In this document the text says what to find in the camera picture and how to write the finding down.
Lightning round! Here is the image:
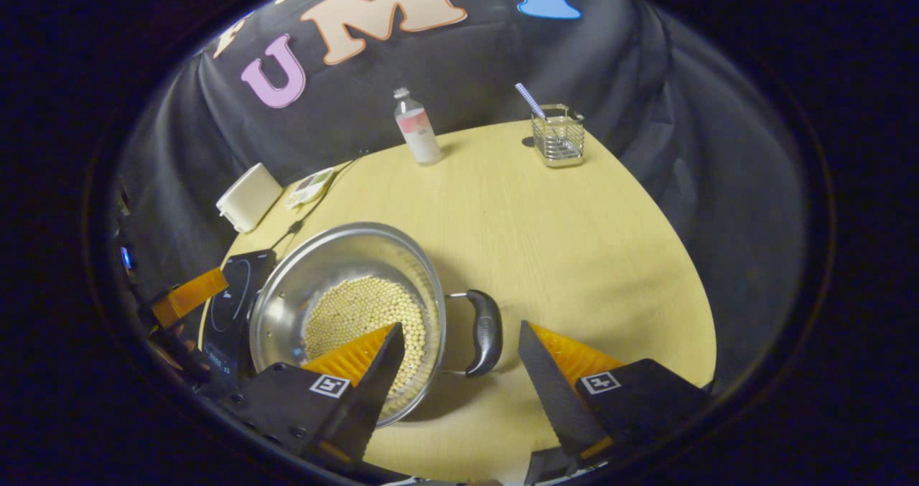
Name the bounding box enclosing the square glass cup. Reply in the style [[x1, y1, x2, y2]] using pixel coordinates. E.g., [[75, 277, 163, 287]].
[[530, 103, 586, 169]]

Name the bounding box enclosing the striped straw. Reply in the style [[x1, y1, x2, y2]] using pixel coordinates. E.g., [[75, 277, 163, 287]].
[[514, 82, 548, 121]]

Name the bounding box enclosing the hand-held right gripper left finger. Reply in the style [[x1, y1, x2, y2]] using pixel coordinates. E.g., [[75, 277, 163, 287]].
[[219, 321, 406, 465]]

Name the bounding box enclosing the black induction cooktop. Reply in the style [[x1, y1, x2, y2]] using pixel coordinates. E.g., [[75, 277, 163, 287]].
[[197, 249, 277, 395]]

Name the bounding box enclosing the black power cable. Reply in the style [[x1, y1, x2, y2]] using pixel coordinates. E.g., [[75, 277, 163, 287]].
[[271, 152, 370, 251]]

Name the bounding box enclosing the clear bottle pink label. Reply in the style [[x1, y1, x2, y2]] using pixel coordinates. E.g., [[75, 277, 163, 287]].
[[392, 87, 443, 167]]

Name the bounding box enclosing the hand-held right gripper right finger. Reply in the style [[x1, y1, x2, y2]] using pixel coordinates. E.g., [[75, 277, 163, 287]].
[[517, 319, 713, 484]]

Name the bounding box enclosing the white toaster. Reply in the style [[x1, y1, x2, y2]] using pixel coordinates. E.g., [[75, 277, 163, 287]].
[[215, 162, 284, 234]]

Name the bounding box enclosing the white divided bean dish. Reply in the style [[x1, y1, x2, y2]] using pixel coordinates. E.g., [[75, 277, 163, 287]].
[[285, 167, 337, 210]]

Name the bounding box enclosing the pile of yellow soybeans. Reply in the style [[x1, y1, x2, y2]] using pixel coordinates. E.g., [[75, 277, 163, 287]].
[[302, 276, 429, 402]]

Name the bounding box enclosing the stainless steel pot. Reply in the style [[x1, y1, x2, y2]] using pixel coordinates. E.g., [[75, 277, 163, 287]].
[[248, 220, 505, 429]]

